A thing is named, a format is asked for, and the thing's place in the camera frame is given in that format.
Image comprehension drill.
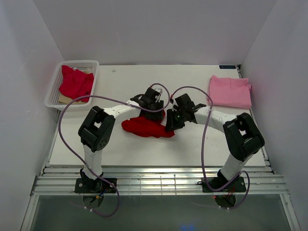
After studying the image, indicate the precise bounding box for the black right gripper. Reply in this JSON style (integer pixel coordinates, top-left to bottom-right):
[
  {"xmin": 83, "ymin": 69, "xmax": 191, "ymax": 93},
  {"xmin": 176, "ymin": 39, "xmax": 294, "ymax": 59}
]
[{"xmin": 165, "ymin": 108, "xmax": 186, "ymax": 131}]

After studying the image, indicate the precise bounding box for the red t shirt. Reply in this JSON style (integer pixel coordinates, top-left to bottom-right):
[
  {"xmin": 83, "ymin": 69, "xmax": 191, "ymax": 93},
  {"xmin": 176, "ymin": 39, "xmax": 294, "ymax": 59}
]
[{"xmin": 121, "ymin": 116, "xmax": 175, "ymax": 138}]

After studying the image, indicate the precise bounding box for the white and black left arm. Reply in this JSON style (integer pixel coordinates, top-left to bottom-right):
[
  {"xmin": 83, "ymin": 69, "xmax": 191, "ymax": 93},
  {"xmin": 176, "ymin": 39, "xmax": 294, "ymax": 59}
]
[{"xmin": 78, "ymin": 88, "xmax": 164, "ymax": 192}]

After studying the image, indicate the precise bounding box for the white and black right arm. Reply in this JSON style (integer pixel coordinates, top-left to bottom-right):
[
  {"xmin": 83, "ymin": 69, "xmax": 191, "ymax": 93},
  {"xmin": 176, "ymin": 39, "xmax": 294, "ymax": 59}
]
[{"xmin": 166, "ymin": 94, "xmax": 265, "ymax": 192}]

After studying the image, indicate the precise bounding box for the folded pink t shirt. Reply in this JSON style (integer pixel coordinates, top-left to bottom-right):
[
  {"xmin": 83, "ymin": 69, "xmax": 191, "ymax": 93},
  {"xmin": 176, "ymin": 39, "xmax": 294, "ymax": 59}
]
[{"xmin": 208, "ymin": 76, "xmax": 252, "ymax": 110}]

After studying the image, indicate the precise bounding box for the blue label on table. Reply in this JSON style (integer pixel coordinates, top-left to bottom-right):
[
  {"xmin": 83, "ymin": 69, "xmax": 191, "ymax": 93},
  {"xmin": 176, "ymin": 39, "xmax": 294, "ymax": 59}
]
[{"xmin": 219, "ymin": 65, "xmax": 236, "ymax": 69}]

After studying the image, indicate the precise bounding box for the crimson shirt in basket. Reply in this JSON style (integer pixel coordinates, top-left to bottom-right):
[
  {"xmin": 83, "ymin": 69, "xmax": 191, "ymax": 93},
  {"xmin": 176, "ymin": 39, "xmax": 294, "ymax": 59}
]
[{"xmin": 59, "ymin": 65, "xmax": 94, "ymax": 99}]

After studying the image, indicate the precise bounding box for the beige cloth in basket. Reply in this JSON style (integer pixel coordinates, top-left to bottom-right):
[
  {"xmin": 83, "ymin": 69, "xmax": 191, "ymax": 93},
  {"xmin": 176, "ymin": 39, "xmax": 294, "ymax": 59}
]
[{"xmin": 58, "ymin": 93, "xmax": 86, "ymax": 104}]

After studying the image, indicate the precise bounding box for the white plastic basket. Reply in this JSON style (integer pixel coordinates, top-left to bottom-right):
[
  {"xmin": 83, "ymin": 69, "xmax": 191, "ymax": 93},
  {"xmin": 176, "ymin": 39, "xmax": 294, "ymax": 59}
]
[{"xmin": 45, "ymin": 60, "xmax": 99, "ymax": 111}]

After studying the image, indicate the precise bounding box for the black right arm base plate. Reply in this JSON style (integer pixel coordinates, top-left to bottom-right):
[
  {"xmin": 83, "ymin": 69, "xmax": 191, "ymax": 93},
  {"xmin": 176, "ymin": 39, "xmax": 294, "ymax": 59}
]
[{"xmin": 197, "ymin": 177, "xmax": 246, "ymax": 193}]

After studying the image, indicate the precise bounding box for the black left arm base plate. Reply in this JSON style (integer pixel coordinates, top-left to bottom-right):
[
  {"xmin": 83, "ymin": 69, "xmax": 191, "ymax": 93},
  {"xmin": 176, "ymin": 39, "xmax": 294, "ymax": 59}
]
[{"xmin": 74, "ymin": 178, "xmax": 116, "ymax": 194}]

